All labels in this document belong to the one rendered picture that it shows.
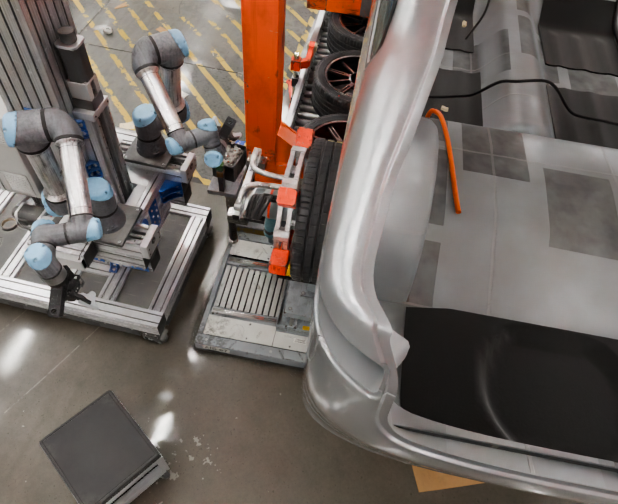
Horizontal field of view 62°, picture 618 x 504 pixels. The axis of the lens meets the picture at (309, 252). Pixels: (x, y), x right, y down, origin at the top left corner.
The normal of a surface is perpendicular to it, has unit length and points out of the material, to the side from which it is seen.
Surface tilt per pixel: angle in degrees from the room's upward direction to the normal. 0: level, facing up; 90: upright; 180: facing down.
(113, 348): 0
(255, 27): 90
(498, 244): 22
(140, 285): 0
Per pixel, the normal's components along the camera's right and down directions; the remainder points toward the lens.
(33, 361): 0.07, -0.59
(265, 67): -0.17, 0.79
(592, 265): 0.00, -0.25
